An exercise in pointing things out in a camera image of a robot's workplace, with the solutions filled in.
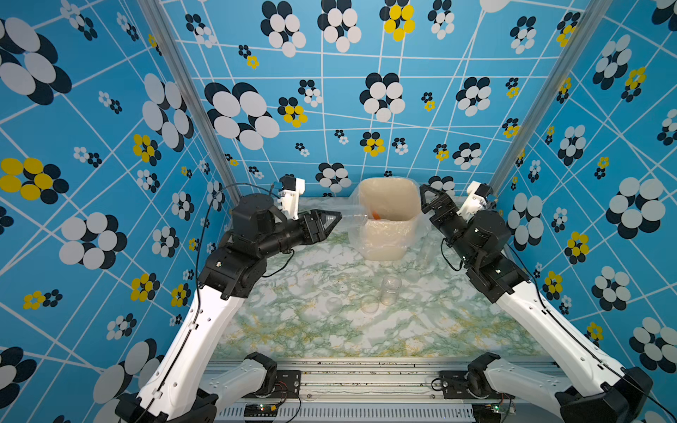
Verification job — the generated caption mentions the clear plastic bin liner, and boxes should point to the clear plastic bin liner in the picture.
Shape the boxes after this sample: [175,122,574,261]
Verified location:
[337,178,432,261]

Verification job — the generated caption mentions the left green circuit board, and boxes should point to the left green circuit board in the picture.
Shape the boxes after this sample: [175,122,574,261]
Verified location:
[243,404,280,419]

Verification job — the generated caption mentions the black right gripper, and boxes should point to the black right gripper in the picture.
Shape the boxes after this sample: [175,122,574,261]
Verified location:
[424,186,479,270]

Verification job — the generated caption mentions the green circuit board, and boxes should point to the green circuit board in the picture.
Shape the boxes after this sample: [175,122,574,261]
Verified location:
[472,405,510,423]
[243,404,280,419]

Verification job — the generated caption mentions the aluminium frame post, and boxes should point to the aluminium frame post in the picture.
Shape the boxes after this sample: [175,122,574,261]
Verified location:
[139,0,241,204]
[489,0,613,197]

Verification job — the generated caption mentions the cream plastic trash bin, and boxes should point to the cream plastic trash bin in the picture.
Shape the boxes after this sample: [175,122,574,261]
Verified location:
[358,176,424,261]

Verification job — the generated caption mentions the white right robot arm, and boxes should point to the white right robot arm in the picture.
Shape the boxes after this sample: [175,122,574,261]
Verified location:
[420,183,653,422]

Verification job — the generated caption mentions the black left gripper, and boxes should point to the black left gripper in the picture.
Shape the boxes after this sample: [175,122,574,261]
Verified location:
[259,208,342,260]

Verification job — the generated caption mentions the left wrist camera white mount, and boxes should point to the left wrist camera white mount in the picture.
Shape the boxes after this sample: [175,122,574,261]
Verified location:
[278,176,306,220]

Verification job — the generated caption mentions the aluminium frame post right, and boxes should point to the aluminium frame post right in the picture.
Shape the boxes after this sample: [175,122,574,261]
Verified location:
[489,0,613,197]

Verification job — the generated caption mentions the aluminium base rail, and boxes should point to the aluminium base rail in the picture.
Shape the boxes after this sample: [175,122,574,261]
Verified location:
[142,357,606,423]

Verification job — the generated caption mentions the aluminium frame post left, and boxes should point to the aluminium frame post left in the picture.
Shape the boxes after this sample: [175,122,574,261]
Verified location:
[139,0,241,204]

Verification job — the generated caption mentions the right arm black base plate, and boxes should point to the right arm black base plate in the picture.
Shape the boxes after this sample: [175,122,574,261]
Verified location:
[431,370,515,402]

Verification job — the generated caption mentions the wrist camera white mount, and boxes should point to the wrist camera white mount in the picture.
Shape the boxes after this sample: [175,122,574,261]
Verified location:
[458,182,492,221]
[278,176,306,220]

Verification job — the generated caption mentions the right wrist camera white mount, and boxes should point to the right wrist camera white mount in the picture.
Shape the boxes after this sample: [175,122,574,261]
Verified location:
[458,182,492,221]

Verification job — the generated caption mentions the right green circuit board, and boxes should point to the right green circuit board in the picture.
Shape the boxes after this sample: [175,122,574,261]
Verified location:
[472,405,510,423]

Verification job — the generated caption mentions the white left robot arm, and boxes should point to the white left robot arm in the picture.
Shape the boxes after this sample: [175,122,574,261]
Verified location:
[115,192,342,422]

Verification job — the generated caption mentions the clear jar with dried flowers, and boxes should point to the clear jar with dried flowers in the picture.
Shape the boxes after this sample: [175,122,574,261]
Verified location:
[380,275,402,306]

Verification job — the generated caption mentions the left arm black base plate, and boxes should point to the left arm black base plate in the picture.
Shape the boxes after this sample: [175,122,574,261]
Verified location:
[244,369,301,399]

